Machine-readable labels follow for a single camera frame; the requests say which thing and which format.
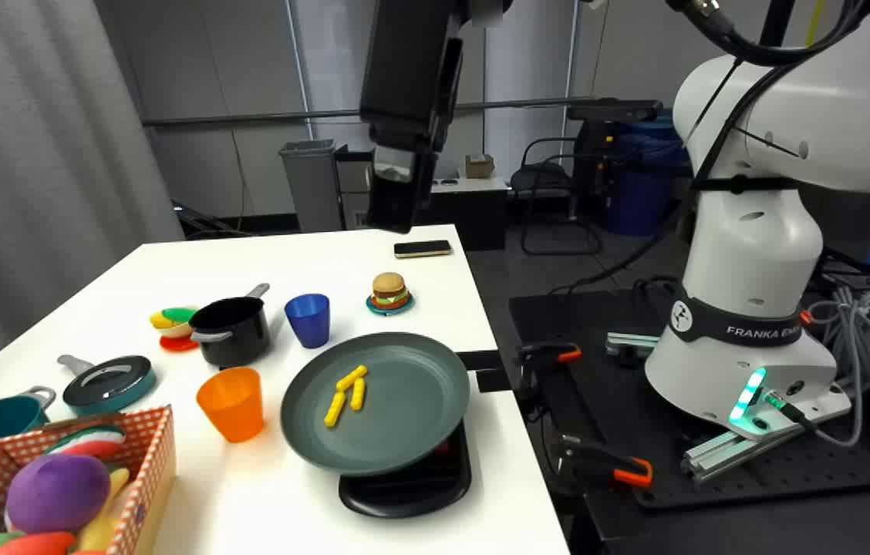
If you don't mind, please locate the grey cable bundle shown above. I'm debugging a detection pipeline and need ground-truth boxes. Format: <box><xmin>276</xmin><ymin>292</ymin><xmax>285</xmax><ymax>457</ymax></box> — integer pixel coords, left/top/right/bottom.
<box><xmin>798</xmin><ymin>284</ymin><xmax>870</xmax><ymax>449</ymax></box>

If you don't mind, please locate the toy hamburger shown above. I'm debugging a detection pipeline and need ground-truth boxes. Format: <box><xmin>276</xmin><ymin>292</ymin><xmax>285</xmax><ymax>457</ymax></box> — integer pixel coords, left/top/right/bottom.
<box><xmin>371</xmin><ymin>269</ymin><xmax>412</xmax><ymax>311</ymax></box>

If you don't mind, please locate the aluminium rail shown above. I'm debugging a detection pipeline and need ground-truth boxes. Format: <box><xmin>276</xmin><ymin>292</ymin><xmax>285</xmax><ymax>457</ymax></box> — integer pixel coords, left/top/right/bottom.
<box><xmin>679</xmin><ymin>394</ymin><xmax>854</xmax><ymax>483</ymax></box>

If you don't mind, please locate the black low cabinet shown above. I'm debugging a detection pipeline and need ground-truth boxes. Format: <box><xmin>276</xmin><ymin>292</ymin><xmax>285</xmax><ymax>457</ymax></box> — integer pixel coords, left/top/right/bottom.
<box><xmin>420</xmin><ymin>183</ymin><xmax>511</xmax><ymax>252</ymax></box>

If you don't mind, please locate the grey trash bin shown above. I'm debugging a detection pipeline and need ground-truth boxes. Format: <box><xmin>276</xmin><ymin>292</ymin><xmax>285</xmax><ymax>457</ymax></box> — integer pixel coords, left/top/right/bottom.
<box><xmin>276</xmin><ymin>139</ymin><xmax>344</xmax><ymax>233</ymax></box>

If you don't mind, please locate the purple plush toy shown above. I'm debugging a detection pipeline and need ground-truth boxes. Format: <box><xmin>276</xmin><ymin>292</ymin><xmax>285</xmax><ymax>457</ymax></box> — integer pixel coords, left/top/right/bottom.
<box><xmin>4</xmin><ymin>452</ymin><xmax>114</xmax><ymax>536</ymax></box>

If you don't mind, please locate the yellow plush toy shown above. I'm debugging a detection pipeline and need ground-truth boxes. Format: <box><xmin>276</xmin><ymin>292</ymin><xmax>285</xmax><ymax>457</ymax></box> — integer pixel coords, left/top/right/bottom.
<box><xmin>74</xmin><ymin>467</ymin><xmax>135</xmax><ymax>555</ymax></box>

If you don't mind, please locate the small teal plate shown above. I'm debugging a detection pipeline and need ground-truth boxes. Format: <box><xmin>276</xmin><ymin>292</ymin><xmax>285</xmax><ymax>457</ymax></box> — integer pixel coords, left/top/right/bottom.
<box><xmin>365</xmin><ymin>291</ymin><xmax>420</xmax><ymax>321</ymax></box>

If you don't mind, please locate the black flat phone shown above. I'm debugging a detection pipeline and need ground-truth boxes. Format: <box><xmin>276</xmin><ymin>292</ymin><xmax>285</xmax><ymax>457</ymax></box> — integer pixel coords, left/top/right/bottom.
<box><xmin>391</xmin><ymin>239</ymin><xmax>457</xmax><ymax>260</ymax></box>

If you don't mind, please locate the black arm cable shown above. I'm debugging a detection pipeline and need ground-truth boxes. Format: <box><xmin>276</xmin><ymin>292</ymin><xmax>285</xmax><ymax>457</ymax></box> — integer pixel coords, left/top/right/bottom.
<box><xmin>663</xmin><ymin>0</ymin><xmax>870</xmax><ymax>197</ymax></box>

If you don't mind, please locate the black table edge bracket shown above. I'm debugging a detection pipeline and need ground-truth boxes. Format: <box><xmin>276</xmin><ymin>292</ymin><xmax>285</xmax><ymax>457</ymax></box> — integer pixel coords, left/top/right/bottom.
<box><xmin>452</xmin><ymin>348</ymin><xmax>511</xmax><ymax>394</ymax></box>

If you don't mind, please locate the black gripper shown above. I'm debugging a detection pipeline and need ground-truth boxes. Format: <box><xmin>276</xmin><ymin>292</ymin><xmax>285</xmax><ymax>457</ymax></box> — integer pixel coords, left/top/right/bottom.
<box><xmin>356</xmin><ymin>0</ymin><xmax>467</xmax><ymax>233</ymax></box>

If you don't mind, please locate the blue barrel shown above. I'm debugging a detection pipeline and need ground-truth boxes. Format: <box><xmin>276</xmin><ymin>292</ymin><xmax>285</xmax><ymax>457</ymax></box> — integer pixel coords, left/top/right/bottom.
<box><xmin>599</xmin><ymin>111</ymin><xmax>694</xmax><ymax>239</ymax></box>

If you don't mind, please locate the grey curtain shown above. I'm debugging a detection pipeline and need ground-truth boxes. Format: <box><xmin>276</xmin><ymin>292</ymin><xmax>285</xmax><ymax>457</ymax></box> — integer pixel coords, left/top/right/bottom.
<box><xmin>0</xmin><ymin>0</ymin><xmax>186</xmax><ymax>394</ymax></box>

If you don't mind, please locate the teal pan with grey handle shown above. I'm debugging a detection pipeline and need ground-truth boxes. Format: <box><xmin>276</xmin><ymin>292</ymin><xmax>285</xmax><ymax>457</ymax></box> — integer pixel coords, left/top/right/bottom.
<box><xmin>56</xmin><ymin>351</ymin><xmax>159</xmax><ymax>420</ymax></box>

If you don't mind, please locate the black clamp with orange handle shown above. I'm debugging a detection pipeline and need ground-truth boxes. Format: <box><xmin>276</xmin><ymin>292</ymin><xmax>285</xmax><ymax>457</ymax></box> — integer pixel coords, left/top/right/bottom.
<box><xmin>547</xmin><ymin>428</ymin><xmax>656</xmax><ymax>492</ymax></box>
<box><xmin>519</xmin><ymin>338</ymin><xmax>585</xmax><ymax>375</ymax></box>

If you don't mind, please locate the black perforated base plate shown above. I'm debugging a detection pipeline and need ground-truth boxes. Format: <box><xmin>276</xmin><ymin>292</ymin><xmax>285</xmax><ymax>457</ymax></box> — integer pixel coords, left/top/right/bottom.
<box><xmin>510</xmin><ymin>286</ymin><xmax>870</xmax><ymax>515</ymax></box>

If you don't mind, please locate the black toy pot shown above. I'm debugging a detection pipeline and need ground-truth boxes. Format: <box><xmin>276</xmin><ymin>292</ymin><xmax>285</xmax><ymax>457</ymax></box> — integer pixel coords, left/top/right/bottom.
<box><xmin>186</xmin><ymin>281</ymin><xmax>275</xmax><ymax>370</ymax></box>

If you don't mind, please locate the small cardboard box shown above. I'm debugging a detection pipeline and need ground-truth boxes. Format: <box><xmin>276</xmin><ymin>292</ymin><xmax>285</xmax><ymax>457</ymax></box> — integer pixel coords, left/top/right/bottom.
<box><xmin>463</xmin><ymin>151</ymin><xmax>495</xmax><ymax>183</ymax></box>

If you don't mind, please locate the black equipment rack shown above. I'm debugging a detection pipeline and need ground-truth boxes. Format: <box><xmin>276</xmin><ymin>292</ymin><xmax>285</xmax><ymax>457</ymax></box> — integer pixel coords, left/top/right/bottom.
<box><xmin>566</xmin><ymin>97</ymin><xmax>663</xmax><ymax>209</ymax></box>

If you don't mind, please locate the blue plastic cup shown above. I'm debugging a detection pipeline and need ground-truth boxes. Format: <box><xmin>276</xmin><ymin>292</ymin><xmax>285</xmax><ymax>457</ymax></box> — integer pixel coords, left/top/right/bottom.
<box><xmin>281</xmin><ymin>291</ymin><xmax>334</xmax><ymax>351</ymax></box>

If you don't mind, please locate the black toy stove burner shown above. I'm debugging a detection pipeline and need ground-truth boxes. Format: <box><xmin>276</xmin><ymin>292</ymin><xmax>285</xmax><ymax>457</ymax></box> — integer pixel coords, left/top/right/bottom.
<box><xmin>337</xmin><ymin>420</ymin><xmax>475</xmax><ymax>520</ymax></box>

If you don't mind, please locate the black wire chair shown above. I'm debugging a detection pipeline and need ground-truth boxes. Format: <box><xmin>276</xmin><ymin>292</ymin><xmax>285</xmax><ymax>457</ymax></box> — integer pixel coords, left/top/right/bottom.
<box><xmin>510</xmin><ymin>132</ymin><xmax>607</xmax><ymax>260</ymax></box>

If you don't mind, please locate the orange plastic cup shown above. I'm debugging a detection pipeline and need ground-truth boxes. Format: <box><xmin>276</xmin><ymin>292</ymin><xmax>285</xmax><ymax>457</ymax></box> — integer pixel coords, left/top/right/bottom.
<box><xmin>195</xmin><ymin>366</ymin><xmax>264</xmax><ymax>448</ymax></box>

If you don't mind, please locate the red orange plush toy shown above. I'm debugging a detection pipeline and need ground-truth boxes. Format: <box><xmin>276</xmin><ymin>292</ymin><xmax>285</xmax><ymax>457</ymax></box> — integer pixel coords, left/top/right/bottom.
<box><xmin>0</xmin><ymin>526</ymin><xmax>77</xmax><ymax>555</ymax></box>

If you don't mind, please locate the grey round plate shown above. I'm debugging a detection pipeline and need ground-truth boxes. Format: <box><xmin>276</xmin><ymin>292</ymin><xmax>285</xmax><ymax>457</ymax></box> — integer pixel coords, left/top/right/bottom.
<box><xmin>276</xmin><ymin>329</ymin><xmax>471</xmax><ymax>479</ymax></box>

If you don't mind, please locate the white red green plush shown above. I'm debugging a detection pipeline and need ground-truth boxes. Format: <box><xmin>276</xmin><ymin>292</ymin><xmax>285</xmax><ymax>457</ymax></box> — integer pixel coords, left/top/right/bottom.
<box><xmin>47</xmin><ymin>427</ymin><xmax>130</xmax><ymax>467</ymax></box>

